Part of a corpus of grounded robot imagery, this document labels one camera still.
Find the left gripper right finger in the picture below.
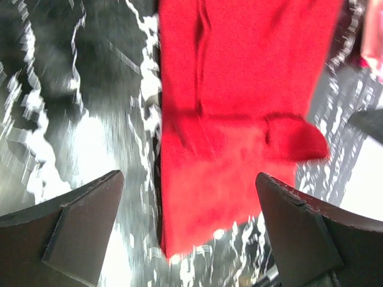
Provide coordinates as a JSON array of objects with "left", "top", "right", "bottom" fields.
[{"left": 256, "top": 173, "right": 382, "bottom": 286}]

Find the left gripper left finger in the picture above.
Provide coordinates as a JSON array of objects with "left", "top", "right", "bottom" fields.
[{"left": 1, "top": 170, "right": 124, "bottom": 286}]

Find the dark red t shirt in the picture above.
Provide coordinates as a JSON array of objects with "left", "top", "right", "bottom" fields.
[{"left": 159, "top": 1, "right": 343, "bottom": 257}]

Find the folded pink t shirt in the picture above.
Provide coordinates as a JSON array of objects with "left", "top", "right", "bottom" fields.
[{"left": 361, "top": 0, "right": 382, "bottom": 83}]

